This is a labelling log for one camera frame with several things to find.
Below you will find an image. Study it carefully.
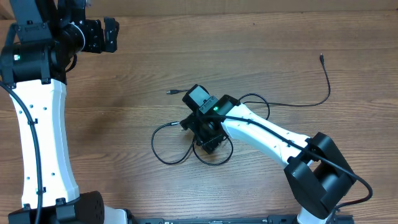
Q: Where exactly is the black thin cable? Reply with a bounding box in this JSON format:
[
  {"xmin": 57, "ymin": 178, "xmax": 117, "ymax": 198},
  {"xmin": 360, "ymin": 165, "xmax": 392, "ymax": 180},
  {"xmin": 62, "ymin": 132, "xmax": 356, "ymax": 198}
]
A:
[{"xmin": 238, "ymin": 53, "xmax": 331, "ymax": 121}]

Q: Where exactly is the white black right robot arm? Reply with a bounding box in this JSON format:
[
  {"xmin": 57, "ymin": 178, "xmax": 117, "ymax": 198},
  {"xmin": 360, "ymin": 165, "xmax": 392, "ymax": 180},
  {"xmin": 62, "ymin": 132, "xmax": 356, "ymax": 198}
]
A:
[{"xmin": 180, "ymin": 85, "xmax": 355, "ymax": 223}]

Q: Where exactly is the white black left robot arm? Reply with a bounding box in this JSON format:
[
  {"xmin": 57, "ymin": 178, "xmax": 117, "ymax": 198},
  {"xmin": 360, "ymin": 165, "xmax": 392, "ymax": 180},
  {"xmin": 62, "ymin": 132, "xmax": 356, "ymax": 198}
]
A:
[{"xmin": 1, "ymin": 0, "xmax": 134, "ymax": 224}]

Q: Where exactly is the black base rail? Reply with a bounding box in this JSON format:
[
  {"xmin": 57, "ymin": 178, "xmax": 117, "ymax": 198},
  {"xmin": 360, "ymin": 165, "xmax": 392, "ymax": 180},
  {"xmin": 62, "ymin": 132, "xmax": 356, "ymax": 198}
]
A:
[{"xmin": 124, "ymin": 213, "xmax": 355, "ymax": 224}]

